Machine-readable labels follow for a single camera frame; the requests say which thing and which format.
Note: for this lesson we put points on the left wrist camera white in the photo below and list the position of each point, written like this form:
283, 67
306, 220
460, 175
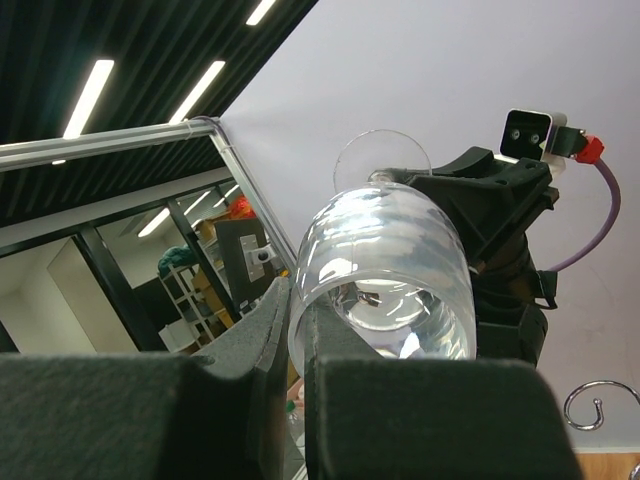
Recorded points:
531, 134

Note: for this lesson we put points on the chrome wine glass rack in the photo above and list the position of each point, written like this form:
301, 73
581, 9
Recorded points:
597, 403

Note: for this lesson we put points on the clear wine glass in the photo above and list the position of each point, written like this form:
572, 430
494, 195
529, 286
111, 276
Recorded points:
386, 259

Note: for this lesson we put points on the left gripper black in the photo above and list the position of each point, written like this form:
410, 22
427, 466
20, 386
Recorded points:
491, 204

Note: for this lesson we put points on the plastic water bottle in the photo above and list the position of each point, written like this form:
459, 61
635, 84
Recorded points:
294, 460

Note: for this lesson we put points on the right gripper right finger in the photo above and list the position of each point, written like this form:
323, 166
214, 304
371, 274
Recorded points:
368, 417

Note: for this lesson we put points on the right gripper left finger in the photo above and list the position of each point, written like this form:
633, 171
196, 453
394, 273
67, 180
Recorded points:
216, 414

